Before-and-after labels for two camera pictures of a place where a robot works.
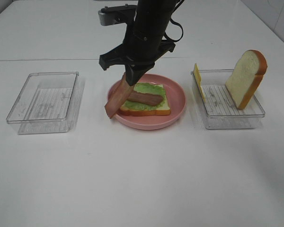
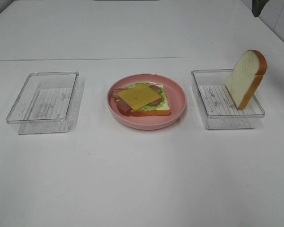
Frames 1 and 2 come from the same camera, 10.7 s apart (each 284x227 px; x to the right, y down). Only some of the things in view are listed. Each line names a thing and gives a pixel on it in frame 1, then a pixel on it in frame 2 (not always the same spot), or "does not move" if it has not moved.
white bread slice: x=245 y=81 does not move
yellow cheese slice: x=198 y=76 → x=139 y=96
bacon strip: x=122 y=92 → x=124 y=108
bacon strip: x=147 y=99 → x=115 y=93
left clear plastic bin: x=48 y=103 does not move
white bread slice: x=163 y=109 does not move
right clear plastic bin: x=219 y=110 does not move
